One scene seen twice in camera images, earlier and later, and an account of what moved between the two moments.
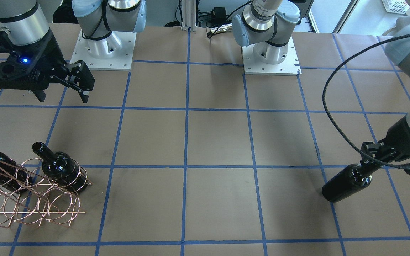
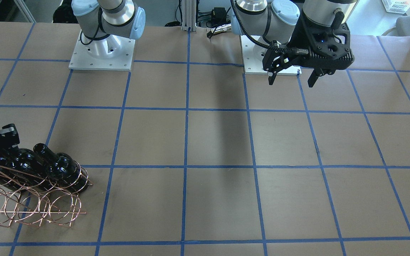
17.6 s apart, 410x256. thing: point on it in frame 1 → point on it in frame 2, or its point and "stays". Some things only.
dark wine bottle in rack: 62,169 stays
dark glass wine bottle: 351,179 → 24,169
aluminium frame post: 189,15 stays
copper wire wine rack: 9,191 stays
